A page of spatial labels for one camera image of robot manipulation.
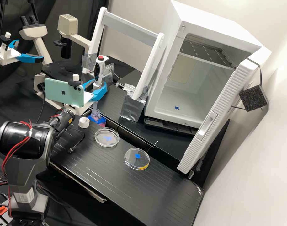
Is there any white incubator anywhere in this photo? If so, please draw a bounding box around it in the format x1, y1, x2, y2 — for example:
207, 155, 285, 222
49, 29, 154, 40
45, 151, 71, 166
143, 0, 263, 133

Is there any black platform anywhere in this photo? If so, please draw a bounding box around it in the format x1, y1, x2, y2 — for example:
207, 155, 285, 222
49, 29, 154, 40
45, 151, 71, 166
97, 83, 195, 169
113, 68, 145, 90
49, 116, 204, 226

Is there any right wrist camera phone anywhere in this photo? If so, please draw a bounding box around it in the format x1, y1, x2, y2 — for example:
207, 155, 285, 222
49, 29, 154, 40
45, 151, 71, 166
43, 73, 85, 107

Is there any incubator door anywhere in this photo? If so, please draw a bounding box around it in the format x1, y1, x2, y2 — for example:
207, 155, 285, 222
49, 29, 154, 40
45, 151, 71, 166
177, 46, 273, 175

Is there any small bottle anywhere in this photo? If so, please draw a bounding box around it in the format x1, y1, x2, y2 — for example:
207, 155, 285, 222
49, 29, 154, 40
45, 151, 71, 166
91, 109, 103, 122

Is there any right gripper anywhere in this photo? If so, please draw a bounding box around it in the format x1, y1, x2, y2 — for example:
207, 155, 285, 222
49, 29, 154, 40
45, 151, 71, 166
63, 79, 108, 110

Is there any pipette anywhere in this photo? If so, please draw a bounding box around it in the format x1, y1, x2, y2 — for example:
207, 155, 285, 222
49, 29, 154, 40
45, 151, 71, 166
92, 55, 110, 117

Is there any black cable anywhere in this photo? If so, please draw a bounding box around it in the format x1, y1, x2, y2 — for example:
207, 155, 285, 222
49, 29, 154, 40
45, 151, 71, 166
36, 86, 45, 124
63, 128, 86, 154

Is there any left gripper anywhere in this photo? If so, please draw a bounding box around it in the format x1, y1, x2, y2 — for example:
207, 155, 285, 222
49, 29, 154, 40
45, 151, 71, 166
0, 39, 45, 65

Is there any cream microscope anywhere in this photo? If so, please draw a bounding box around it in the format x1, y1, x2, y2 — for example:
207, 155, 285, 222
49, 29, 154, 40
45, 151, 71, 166
18, 14, 93, 116

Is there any white pipette stand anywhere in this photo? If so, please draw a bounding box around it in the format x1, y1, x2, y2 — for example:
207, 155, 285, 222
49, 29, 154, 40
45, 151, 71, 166
82, 6, 167, 123

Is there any white cap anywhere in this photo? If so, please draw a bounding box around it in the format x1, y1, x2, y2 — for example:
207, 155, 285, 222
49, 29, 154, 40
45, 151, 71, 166
78, 117, 90, 129

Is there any petri dish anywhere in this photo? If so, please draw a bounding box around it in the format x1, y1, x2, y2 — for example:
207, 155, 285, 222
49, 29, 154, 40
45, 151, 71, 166
94, 128, 120, 148

